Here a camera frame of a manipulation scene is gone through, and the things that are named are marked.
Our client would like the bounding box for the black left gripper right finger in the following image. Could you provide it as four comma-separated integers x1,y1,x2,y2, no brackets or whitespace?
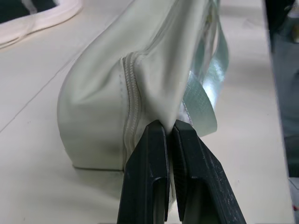
171,119,248,224

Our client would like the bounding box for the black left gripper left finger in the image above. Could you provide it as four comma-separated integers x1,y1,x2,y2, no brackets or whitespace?
116,119,171,224

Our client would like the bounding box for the pale green zip pouch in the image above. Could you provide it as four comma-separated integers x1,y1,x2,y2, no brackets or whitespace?
57,0,231,209

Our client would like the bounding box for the white bag with dark opening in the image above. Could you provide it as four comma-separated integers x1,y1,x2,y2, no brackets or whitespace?
0,0,84,49

